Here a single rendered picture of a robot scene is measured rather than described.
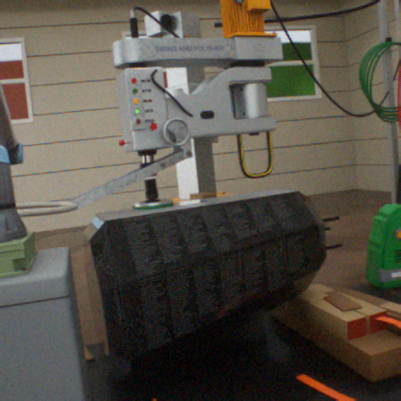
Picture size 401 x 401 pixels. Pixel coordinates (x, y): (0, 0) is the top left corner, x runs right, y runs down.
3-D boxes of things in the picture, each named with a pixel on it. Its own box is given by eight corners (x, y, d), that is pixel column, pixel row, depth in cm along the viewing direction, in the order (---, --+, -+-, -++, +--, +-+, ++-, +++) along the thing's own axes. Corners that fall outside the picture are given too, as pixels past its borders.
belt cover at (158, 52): (261, 72, 289) (259, 46, 287) (284, 65, 266) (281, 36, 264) (109, 79, 251) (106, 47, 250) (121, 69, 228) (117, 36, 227)
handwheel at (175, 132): (185, 146, 250) (183, 117, 249) (192, 145, 241) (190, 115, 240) (158, 149, 244) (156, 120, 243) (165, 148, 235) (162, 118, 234)
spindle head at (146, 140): (184, 151, 269) (176, 73, 265) (200, 149, 249) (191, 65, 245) (123, 157, 255) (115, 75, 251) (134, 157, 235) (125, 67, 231)
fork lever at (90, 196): (183, 156, 268) (180, 148, 267) (196, 155, 250) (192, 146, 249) (71, 208, 244) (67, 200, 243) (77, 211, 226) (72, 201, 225)
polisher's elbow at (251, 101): (229, 121, 276) (226, 88, 274) (253, 119, 287) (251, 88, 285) (251, 117, 260) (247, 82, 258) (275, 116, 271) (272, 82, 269)
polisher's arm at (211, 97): (261, 149, 289) (253, 70, 284) (282, 148, 267) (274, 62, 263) (147, 162, 260) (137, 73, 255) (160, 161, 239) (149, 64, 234)
